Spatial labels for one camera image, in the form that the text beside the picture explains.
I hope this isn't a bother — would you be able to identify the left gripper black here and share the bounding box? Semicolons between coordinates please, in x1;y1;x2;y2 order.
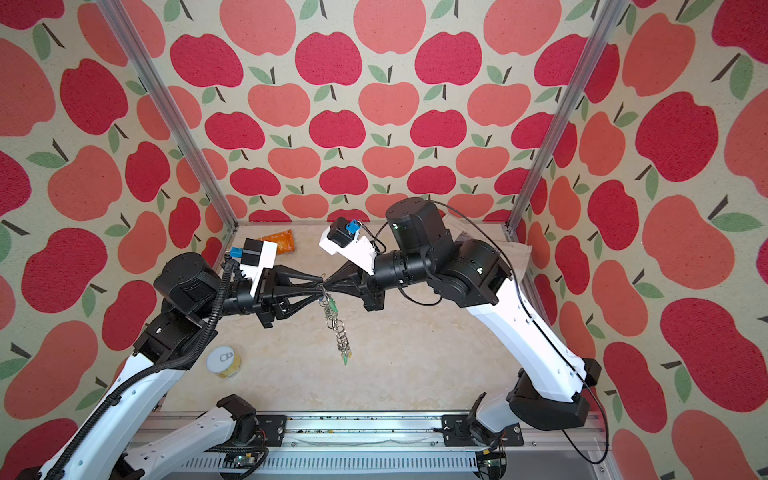
196;261;323;330

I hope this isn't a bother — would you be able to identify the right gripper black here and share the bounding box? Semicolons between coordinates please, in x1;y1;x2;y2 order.
317;248;434;311

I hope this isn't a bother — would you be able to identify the metal ring plate with keyrings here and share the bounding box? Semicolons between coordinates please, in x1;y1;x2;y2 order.
319;290;352;365

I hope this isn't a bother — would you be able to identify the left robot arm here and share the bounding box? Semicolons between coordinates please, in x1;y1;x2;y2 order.
17;251;324;479

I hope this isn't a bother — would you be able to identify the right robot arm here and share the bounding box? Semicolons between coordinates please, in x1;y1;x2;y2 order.
319;197;601;447

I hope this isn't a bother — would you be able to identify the orange snack packet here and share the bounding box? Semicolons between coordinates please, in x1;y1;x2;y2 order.
260;229;296;255

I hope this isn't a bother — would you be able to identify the yellow white tin can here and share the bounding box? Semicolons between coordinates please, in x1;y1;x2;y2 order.
206;346;242;378

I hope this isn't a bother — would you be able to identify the canvas Monet tote bag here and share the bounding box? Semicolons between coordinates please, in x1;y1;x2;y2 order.
493;238;532;281

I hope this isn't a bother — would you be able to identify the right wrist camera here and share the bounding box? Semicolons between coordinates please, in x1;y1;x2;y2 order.
319;217;377;275

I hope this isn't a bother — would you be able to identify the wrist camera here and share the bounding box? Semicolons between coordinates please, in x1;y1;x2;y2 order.
319;217;377;275
229;238;278;297

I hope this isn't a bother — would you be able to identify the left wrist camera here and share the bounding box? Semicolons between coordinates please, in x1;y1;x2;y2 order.
229;238;278;297

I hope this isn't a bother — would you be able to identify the front aluminium rail base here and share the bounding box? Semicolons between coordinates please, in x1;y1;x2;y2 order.
118;411;522;479

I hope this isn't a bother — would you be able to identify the black corrugated cable conduit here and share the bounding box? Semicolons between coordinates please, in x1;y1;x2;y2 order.
44;257;238;480

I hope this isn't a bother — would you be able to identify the right aluminium frame post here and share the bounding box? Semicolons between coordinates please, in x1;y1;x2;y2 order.
503;0;629;240

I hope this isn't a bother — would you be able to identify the aluminium frame post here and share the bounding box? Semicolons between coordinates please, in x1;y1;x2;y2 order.
503;0;629;240
96;0;239;233

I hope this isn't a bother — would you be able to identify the left aluminium frame post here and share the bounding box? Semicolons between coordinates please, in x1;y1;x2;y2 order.
96;0;239;233

